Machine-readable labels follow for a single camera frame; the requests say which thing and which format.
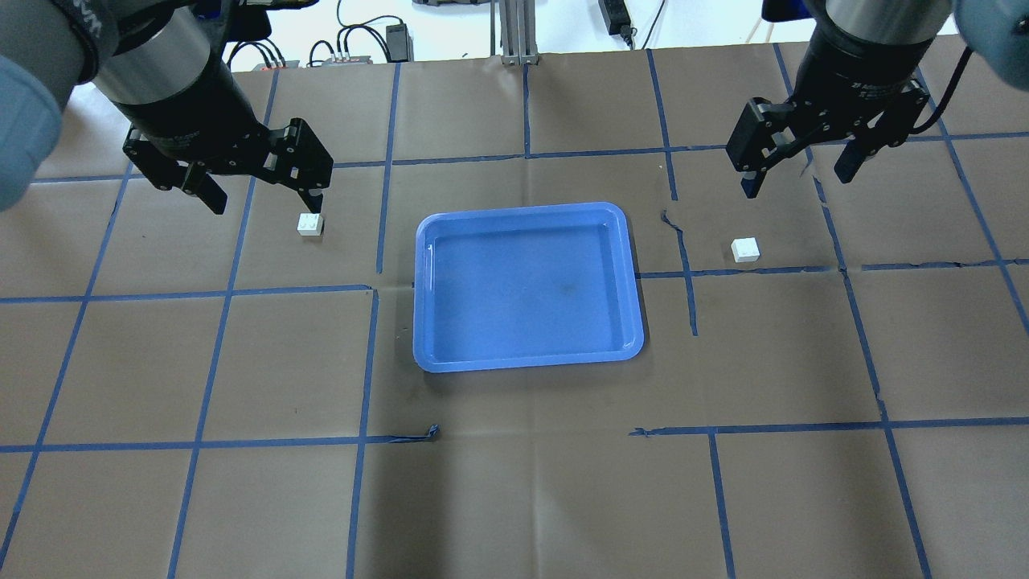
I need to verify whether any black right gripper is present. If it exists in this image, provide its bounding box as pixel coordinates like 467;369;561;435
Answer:
725;23;929;200

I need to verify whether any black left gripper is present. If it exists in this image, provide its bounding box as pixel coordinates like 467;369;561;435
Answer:
122;61;334;216

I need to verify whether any white block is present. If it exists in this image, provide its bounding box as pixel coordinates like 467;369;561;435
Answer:
295;212;325;236
730;237;761;264

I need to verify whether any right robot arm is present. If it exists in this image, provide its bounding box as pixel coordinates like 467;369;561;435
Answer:
725;1;1028;200

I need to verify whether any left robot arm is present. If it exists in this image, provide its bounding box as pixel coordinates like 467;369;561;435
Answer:
1;1;334;214

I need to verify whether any blue plastic tray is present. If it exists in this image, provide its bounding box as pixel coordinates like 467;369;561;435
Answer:
412;202;646;373

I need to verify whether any black power adapter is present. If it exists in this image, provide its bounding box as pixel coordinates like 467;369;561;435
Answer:
384;23;414;63

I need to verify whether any brown paper table cover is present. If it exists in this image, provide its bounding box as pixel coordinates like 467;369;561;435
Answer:
1;43;1027;578

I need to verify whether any aluminium frame post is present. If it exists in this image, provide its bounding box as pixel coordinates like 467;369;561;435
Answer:
498;0;539;66

